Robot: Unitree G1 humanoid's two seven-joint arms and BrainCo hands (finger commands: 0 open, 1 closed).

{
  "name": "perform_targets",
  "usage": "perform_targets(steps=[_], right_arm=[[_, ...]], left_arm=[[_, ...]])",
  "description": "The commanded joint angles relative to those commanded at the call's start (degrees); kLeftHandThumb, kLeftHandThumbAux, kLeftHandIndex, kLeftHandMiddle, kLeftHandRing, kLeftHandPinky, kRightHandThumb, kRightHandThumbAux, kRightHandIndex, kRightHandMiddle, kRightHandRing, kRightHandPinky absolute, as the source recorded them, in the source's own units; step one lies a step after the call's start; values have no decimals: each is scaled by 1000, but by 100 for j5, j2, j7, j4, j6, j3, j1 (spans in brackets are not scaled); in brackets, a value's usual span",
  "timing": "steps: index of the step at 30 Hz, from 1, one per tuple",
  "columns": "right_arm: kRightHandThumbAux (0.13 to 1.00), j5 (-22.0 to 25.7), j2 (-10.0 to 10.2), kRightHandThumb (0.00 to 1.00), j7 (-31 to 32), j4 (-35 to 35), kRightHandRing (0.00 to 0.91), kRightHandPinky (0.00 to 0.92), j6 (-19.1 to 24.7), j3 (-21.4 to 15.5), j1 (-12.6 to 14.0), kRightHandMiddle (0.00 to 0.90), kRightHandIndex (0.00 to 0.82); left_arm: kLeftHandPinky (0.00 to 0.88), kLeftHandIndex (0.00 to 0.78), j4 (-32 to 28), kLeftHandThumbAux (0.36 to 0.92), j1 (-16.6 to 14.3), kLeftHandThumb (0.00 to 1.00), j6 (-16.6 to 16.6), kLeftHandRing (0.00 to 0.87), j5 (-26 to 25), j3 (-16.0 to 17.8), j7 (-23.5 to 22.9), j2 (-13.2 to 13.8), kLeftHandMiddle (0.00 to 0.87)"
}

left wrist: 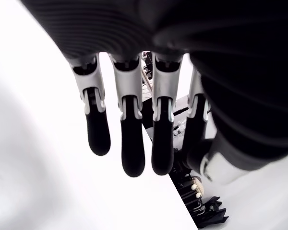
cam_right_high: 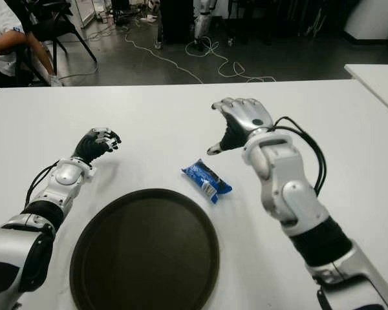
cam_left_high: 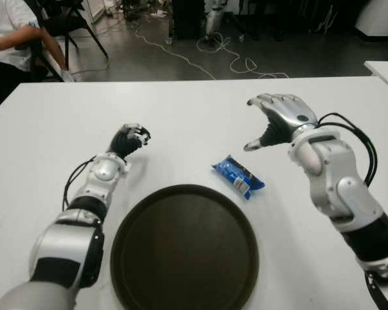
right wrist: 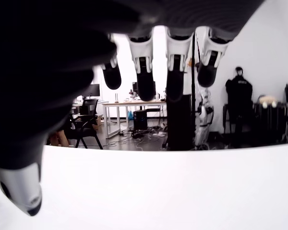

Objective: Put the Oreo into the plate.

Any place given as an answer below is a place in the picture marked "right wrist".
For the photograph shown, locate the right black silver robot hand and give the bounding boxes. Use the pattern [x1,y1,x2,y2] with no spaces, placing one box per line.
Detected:
[0,0,267,218]

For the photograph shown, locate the black computer monitor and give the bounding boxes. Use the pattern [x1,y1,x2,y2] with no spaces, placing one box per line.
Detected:
[87,83,101,97]

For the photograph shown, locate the seated person in white shirt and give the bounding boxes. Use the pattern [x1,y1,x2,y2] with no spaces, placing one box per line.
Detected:
[49,130,70,147]

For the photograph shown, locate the black armchair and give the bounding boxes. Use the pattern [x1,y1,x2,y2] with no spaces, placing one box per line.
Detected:
[68,98,104,150]

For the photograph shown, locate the brown cardboard box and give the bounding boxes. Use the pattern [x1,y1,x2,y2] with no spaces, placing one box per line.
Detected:
[93,114,103,131]

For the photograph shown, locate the black PC tower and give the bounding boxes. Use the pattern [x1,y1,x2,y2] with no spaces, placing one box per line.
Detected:
[133,110,148,131]

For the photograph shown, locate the black cabinet on casters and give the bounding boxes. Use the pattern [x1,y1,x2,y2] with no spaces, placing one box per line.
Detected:
[166,94,195,151]

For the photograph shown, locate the black gantry pole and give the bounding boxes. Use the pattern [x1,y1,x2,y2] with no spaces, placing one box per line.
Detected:
[191,31,198,96]

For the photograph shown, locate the standing silver humanoid robot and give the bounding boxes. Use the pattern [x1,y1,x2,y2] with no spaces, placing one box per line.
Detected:
[194,87,216,150]

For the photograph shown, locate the black suited mannequin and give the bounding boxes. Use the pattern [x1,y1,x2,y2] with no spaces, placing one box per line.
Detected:
[222,66,254,135]

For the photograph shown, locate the cream padded object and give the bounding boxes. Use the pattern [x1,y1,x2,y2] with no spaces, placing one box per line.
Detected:
[259,95,278,107]

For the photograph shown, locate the white frame wooden desk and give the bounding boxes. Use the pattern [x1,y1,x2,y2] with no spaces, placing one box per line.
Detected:
[102,100,168,139]

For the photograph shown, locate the white floor cable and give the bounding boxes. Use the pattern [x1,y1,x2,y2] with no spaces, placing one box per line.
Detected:
[105,126,168,151]

